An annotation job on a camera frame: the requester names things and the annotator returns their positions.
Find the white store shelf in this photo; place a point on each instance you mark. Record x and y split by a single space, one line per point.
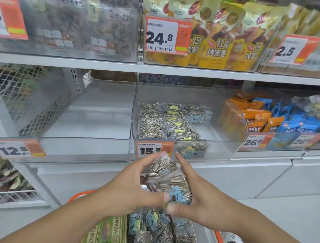
175 68

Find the clear bin of nut bags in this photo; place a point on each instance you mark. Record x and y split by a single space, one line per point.
87 30

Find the pile of seed packets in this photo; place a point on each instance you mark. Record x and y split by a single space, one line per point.
155 227

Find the person's left forearm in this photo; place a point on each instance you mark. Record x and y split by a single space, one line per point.
62 222

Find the bin of yellow snacks 2.5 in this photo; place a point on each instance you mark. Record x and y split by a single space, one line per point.
300 22

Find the pile of brown snack bags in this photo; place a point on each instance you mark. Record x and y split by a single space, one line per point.
12 177

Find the white orange shopping basket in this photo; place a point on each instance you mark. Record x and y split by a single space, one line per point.
200 232

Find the pile of white popcorn bags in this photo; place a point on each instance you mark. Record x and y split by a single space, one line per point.
310 105

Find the white paper scrap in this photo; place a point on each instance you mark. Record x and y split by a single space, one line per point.
87 78

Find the person's right shoe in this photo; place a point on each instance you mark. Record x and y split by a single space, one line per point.
233 238

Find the orange and blue snack packets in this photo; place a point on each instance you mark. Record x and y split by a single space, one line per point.
232 120

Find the stack of yellow snack bags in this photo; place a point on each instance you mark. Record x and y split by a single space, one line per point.
220 50

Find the empty clear plastic bin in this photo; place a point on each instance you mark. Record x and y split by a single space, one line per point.
87 112

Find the person's left hand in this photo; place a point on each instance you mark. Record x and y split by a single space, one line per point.
125 190

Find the sunflower seed packets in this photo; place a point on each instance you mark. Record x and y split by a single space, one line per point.
155 120

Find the orange white price tag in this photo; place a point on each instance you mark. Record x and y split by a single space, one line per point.
15 22
162 35
150 149
20 150
302 141
290 51
255 142

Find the person's right hand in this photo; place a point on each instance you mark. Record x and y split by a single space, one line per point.
212 205

